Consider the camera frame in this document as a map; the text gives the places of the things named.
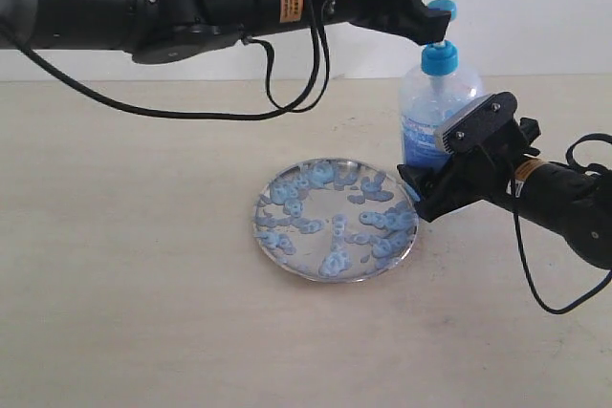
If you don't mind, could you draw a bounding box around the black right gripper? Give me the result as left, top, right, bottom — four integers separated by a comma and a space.
397, 118, 540, 223

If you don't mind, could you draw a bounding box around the blue pump soap bottle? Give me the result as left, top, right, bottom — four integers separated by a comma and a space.
398, 0, 487, 216

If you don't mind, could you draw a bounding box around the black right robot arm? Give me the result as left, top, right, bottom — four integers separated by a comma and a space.
397, 118, 611, 269

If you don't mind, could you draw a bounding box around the round plate with blue soap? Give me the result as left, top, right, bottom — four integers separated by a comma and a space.
252, 158, 419, 283

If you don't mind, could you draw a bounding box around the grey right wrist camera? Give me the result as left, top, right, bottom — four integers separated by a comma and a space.
433, 92, 517, 155

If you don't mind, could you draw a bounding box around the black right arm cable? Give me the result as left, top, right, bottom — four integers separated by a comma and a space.
506, 133, 612, 314

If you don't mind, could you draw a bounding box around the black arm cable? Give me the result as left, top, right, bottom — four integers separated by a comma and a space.
0, 0, 332, 120
506, 133, 612, 314

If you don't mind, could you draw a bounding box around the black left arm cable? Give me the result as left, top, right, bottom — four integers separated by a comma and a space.
0, 0, 332, 120

